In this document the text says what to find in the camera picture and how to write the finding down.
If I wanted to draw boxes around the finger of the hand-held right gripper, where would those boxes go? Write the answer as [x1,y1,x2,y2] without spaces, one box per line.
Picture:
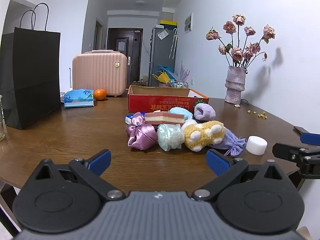
[272,142,320,160]
[300,133,320,145]

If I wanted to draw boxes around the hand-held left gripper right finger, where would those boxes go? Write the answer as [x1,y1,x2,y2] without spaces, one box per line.
[191,149,284,202]

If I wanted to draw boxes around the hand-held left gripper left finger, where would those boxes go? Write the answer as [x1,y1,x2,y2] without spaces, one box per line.
[32,149,126,201]

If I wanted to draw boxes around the purple knit drawstring bag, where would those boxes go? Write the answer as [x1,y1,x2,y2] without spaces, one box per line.
[212,127,247,158]

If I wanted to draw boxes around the white foam cylinder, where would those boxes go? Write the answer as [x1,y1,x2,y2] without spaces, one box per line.
[245,135,268,156]

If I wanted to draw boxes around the yellow and white plush toy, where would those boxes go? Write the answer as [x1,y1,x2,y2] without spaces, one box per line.
[180,119,227,152]

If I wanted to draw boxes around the purple satin pouch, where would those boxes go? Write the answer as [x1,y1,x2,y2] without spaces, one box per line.
[127,112,158,151]

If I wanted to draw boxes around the small blue and white box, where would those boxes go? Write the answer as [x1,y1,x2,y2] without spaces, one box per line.
[125,112,147,125]

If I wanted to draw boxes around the lavender towel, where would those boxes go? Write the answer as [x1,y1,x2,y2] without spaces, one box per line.
[194,103,217,122]

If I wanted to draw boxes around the light blue plush cloth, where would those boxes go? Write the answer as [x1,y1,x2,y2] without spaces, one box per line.
[168,107,193,120]

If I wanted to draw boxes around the pink layered sponge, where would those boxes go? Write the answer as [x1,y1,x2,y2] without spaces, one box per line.
[144,112,185,126]

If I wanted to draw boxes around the red cardboard box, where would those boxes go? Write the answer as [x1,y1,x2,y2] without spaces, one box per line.
[127,85,209,113]

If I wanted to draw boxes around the scattered yellow petal bits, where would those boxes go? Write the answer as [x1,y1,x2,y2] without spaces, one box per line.
[247,110,268,118]

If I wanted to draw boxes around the orange fruit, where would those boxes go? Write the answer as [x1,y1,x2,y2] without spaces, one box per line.
[94,89,107,101]

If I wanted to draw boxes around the blue tissue pack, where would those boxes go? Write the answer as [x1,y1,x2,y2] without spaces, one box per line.
[64,88,95,108]

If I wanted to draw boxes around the purple textured vase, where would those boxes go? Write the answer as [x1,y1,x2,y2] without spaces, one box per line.
[224,65,247,105]

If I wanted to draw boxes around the trolley with bottles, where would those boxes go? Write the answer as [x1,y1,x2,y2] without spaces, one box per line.
[169,79,188,88]

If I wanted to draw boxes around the pink ribbed suitcase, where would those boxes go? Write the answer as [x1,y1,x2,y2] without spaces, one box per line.
[72,50,128,97]

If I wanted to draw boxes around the yellow bag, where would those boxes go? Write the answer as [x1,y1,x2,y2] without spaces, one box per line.
[152,72,170,83]

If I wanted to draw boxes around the dried pink rose bouquet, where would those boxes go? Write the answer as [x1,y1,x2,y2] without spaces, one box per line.
[206,14,276,69]

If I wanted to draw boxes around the black paper bag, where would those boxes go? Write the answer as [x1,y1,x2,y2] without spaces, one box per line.
[0,3,62,130]

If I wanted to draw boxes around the dark brown entrance door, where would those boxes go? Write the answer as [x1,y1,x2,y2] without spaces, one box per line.
[107,28,143,85]

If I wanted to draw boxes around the grey refrigerator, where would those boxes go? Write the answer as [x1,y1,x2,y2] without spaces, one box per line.
[149,25,177,87]

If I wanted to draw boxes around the side room door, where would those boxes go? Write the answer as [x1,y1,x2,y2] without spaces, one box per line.
[95,18,103,50]

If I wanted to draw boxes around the hanging folded umbrella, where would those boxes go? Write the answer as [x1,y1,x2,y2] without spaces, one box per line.
[169,29,178,60]

